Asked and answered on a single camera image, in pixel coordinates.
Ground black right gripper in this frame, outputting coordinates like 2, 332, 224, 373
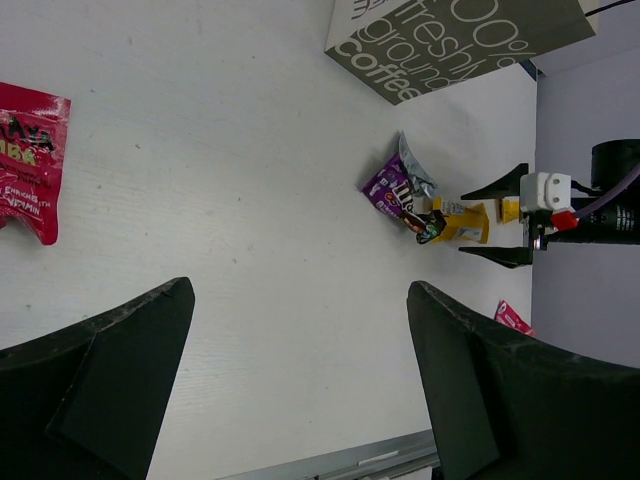
458, 139, 639, 269

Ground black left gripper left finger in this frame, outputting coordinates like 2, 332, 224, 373
1, 277, 195, 479

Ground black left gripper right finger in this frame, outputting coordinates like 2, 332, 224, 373
407, 281, 639, 479

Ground yellow snack packet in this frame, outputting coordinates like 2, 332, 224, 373
416, 197, 492, 245

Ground pink candy pouch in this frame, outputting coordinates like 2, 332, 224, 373
494, 300, 535, 337

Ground purple M&M candy packet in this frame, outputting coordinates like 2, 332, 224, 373
361, 151, 446, 245

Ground red snack pouch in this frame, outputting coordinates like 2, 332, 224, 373
1, 83, 71, 246

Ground grey paper coffee bag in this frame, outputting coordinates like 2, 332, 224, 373
325, 0, 598, 105

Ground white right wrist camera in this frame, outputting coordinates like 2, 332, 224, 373
519, 172, 572, 213

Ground aluminium front rail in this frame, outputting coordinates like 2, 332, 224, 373
227, 430, 440, 479

